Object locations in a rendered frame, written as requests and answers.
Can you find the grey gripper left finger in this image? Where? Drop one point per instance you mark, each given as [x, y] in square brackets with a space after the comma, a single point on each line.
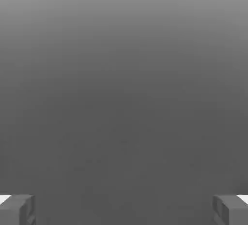
[13, 211]

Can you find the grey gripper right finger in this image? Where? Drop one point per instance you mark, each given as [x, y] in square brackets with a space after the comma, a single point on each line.
[233, 211]

